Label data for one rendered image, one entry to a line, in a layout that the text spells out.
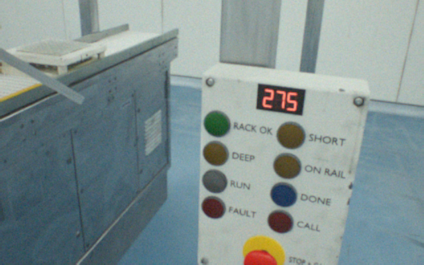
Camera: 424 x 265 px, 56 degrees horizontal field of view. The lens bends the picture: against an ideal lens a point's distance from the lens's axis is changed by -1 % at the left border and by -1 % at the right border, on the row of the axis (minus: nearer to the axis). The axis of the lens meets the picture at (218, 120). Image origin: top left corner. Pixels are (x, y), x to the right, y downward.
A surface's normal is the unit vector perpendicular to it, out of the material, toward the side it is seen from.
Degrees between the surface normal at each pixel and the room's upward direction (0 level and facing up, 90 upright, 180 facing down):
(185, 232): 0
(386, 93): 90
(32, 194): 90
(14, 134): 90
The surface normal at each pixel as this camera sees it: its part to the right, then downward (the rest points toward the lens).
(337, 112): -0.29, 0.36
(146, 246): 0.04, -0.92
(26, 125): 0.96, 0.15
